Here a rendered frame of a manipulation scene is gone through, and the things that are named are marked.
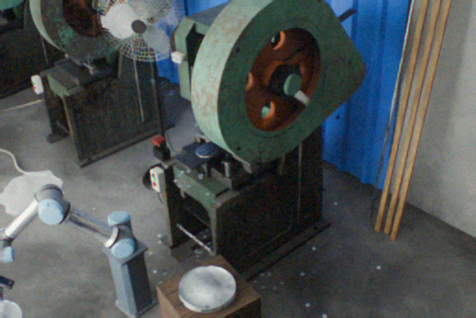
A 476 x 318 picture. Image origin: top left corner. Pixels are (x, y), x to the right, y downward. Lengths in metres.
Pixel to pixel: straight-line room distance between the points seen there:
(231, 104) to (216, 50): 0.24
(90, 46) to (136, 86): 0.73
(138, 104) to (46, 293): 1.85
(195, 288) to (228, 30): 1.31
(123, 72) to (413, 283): 2.58
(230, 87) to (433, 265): 1.86
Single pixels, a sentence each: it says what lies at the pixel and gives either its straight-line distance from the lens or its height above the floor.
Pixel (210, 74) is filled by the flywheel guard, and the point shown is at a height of 1.48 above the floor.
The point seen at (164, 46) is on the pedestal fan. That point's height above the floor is 1.12.
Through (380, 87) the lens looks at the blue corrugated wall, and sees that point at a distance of 3.83.
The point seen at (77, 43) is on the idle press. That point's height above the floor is 1.09.
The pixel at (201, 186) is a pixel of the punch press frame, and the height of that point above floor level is 0.63.
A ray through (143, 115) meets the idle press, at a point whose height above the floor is 0.18.
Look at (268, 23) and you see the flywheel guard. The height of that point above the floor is 1.64.
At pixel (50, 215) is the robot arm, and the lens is 2.70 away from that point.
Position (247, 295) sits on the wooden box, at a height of 0.35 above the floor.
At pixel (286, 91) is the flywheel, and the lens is 2.62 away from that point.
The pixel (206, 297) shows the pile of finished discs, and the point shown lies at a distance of 2.91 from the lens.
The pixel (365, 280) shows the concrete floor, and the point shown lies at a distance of 3.56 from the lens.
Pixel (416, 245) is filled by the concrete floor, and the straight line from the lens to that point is 3.83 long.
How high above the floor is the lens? 2.54
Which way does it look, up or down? 33 degrees down
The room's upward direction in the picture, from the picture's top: 7 degrees counter-clockwise
